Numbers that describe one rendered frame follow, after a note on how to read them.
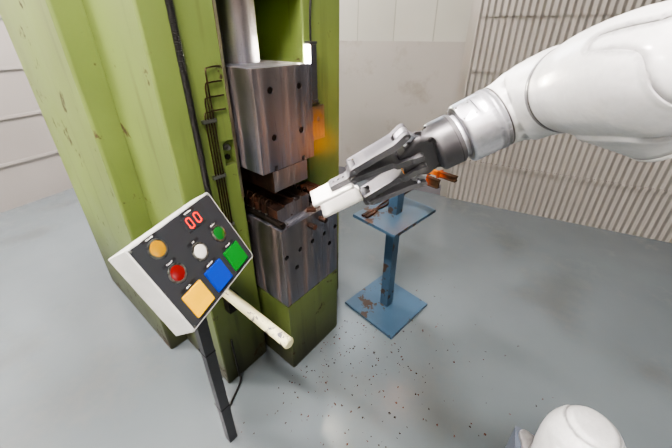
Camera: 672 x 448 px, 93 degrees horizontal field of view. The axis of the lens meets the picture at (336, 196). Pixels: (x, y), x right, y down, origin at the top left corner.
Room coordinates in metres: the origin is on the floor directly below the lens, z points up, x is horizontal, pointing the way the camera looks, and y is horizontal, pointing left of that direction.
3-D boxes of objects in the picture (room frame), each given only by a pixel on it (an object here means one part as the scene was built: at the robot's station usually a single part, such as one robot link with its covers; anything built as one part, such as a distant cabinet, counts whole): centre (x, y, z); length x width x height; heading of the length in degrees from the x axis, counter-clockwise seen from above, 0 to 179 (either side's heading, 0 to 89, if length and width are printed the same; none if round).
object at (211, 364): (0.80, 0.49, 0.54); 0.04 x 0.04 x 1.08; 50
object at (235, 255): (0.86, 0.34, 1.01); 0.07 x 0.05 x 0.07; 165
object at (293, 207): (1.41, 0.36, 0.96); 0.42 x 0.20 x 0.09; 50
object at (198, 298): (0.66, 0.39, 1.01); 0.07 x 0.05 x 0.07; 165
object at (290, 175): (1.41, 0.36, 1.12); 0.42 x 0.20 x 0.10; 50
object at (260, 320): (0.96, 0.35, 0.62); 0.44 x 0.05 x 0.05; 50
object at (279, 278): (1.46, 0.33, 0.69); 0.56 x 0.38 x 0.45; 50
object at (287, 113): (1.44, 0.33, 1.37); 0.42 x 0.39 x 0.40; 50
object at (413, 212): (1.61, -0.35, 0.74); 0.40 x 0.30 x 0.02; 133
